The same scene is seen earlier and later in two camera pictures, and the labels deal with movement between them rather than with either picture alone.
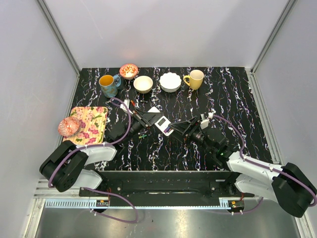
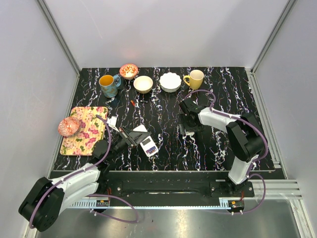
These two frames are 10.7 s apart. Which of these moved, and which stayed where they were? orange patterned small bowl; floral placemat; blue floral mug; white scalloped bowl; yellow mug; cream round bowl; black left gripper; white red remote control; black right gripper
Moved: white red remote control; black left gripper; black right gripper
Stayed: floral placemat; orange patterned small bowl; cream round bowl; white scalloped bowl; yellow mug; blue floral mug
